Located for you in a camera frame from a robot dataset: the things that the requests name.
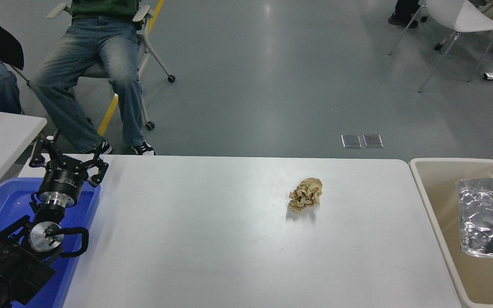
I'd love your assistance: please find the metal floor socket plate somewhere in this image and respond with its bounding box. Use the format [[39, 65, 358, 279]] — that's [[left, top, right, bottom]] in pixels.
[[341, 134, 362, 149], [362, 134, 384, 148]]

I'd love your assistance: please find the rolling chair with armrests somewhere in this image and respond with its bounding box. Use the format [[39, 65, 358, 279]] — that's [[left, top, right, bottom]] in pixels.
[[45, 0, 176, 131]]

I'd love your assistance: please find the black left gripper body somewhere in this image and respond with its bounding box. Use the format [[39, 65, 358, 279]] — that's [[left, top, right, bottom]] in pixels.
[[39, 165, 89, 201]]

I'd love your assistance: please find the seated person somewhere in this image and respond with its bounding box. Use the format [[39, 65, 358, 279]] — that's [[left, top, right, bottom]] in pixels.
[[29, 0, 157, 155]]

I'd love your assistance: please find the large pale plastic bin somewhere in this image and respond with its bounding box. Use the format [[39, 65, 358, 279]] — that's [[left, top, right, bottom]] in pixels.
[[408, 157, 493, 308]]

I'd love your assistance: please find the blue plastic tray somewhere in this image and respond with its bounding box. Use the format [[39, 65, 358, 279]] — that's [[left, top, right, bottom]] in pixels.
[[0, 178, 101, 308]]

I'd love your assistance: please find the silver foil tray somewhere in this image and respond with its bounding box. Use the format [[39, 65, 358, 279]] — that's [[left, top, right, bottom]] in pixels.
[[455, 178, 493, 259]]

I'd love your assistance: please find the tan paper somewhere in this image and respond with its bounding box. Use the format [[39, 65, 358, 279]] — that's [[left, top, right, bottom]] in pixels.
[[288, 178, 323, 213]]

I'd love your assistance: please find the white shell chair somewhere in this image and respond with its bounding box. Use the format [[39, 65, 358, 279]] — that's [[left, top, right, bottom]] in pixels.
[[389, 0, 493, 93]]

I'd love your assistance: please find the grey chair leg with castor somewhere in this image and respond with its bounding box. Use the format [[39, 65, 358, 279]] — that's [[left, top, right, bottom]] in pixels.
[[5, 63, 34, 89]]

